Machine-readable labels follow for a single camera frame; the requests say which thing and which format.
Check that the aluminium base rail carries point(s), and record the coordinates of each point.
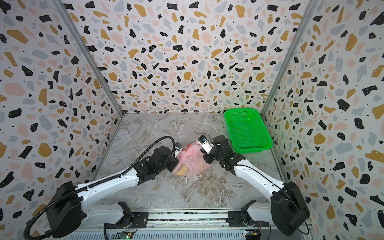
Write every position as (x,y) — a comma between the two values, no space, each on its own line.
(195,224)

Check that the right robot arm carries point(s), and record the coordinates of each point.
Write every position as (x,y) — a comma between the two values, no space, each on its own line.
(286,209)

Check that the yellow lemon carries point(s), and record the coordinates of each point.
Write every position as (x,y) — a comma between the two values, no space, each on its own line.
(182,172)

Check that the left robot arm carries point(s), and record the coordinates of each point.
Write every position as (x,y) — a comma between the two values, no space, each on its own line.
(74,206)

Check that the pink plastic bag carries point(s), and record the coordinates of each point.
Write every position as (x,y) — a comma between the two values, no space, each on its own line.
(192,158)

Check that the green plastic basket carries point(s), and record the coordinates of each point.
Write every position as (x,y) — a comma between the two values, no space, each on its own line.
(247,131)

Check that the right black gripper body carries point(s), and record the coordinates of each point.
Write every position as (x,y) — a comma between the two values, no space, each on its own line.
(211,154)

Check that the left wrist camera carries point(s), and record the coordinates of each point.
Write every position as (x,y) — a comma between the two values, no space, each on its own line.
(178,147)

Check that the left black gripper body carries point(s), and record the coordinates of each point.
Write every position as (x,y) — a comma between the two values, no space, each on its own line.
(173,159)

